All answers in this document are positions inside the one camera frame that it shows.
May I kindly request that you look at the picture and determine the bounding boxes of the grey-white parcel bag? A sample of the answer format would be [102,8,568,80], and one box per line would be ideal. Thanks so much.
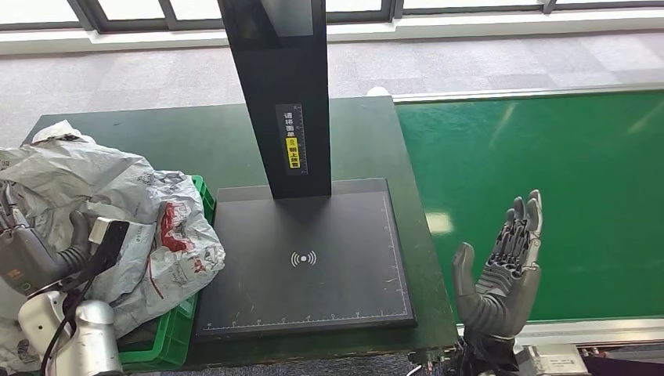
[0,120,163,307]

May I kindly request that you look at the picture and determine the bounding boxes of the green plastic crate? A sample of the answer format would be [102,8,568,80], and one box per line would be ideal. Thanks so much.
[116,175,217,368]

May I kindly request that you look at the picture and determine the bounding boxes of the black inbound scanner machine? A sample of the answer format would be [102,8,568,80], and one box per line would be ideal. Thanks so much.
[194,0,417,341]

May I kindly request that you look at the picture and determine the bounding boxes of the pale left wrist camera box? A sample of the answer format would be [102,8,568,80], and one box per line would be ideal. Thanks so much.
[88,217,132,273]

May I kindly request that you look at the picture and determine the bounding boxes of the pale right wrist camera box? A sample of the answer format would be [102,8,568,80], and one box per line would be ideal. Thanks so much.
[518,342,591,376]

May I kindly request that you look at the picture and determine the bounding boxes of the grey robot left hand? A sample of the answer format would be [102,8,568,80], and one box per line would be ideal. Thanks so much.
[0,183,93,297]

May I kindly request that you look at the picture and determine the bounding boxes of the black and yellow label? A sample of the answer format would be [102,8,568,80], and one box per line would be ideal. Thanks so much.
[276,103,309,176]

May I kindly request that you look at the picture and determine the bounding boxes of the white parcel bag red print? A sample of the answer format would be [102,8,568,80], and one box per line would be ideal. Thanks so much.
[106,170,226,339]

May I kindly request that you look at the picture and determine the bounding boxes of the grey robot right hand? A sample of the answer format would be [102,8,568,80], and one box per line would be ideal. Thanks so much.
[451,189,544,342]

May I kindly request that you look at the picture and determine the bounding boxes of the green conveyor belt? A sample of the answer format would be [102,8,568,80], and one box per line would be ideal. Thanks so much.
[395,91,664,323]

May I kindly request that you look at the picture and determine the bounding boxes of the white parcel bag red marks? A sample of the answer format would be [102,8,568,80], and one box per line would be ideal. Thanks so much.
[0,282,45,376]

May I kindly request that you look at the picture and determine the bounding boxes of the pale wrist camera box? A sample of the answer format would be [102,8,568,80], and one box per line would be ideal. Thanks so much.
[518,342,591,376]
[88,217,132,273]

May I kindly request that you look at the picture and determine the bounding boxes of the dark window frame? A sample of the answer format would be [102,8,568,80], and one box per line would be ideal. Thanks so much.
[0,0,664,33]

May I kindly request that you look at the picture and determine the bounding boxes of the aluminium conveyor frame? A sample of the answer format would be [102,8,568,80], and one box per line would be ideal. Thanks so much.
[392,84,664,376]

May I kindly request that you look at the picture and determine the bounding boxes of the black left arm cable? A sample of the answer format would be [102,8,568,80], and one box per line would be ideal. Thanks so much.
[38,259,105,376]

